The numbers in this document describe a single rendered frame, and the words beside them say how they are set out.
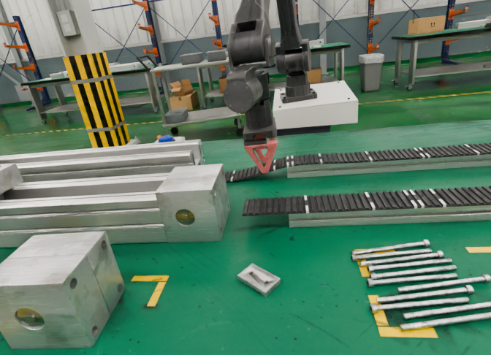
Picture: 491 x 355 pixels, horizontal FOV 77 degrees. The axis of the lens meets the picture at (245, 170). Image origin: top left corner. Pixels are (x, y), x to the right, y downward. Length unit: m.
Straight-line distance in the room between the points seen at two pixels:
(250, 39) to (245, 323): 0.46
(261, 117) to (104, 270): 0.39
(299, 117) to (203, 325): 0.77
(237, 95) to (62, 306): 0.39
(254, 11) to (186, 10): 7.84
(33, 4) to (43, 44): 0.94
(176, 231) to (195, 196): 0.08
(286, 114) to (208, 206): 0.61
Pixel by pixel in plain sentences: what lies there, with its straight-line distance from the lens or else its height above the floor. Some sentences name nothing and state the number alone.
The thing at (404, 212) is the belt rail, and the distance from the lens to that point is 0.54.
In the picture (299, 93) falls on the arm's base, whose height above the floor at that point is 0.88.
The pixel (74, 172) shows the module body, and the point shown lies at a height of 0.84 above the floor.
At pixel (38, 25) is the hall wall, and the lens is 10.33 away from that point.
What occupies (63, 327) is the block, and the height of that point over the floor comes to 0.81.
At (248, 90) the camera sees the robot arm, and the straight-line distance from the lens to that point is 0.55.
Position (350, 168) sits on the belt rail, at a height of 0.79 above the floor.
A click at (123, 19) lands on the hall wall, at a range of 9.07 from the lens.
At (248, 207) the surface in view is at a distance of 0.52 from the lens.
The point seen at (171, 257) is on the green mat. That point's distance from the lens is 0.51.
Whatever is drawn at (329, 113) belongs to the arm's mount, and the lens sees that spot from 1.04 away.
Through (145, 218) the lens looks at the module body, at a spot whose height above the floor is 0.83.
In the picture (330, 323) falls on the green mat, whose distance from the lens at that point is 0.39.
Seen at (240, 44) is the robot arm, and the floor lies 1.06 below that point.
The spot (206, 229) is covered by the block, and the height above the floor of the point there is 0.80.
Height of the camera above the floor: 1.08
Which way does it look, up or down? 23 degrees down
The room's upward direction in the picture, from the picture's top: 7 degrees counter-clockwise
